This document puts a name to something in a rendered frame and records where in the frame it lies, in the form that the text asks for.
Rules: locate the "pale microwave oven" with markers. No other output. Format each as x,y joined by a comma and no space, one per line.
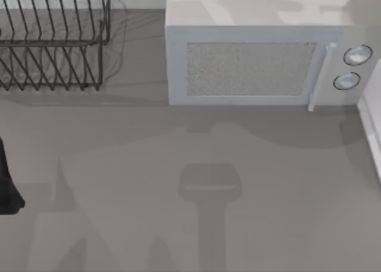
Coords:
268,13

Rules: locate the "small microwave knob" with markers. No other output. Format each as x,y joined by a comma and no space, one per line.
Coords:
346,81

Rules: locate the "pale microwave door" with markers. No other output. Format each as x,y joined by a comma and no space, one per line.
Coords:
250,69

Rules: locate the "large microwave knob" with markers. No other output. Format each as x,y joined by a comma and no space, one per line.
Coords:
357,54

